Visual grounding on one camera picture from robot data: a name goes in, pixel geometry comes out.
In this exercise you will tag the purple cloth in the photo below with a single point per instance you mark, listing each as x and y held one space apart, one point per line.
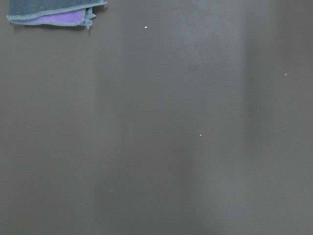
70 17

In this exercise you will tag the grey cloth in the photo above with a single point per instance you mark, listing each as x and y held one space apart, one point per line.
22 12

